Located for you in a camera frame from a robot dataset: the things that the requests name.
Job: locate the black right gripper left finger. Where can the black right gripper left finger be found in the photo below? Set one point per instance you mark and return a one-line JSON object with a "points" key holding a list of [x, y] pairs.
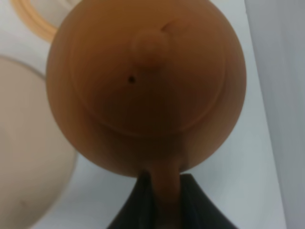
{"points": [[143, 209]]}

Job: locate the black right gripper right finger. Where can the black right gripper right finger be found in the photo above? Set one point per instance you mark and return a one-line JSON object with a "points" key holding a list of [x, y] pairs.
{"points": [[196, 210]]}

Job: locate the brown clay teapot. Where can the brown clay teapot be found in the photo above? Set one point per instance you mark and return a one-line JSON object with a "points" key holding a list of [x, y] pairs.
{"points": [[147, 86]]}

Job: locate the beige round teapot plate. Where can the beige round teapot plate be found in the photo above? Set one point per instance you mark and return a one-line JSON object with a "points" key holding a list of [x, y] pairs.
{"points": [[36, 161]]}

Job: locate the right orange saucer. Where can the right orange saucer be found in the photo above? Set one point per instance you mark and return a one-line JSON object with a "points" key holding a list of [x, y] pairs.
{"points": [[33, 20]]}

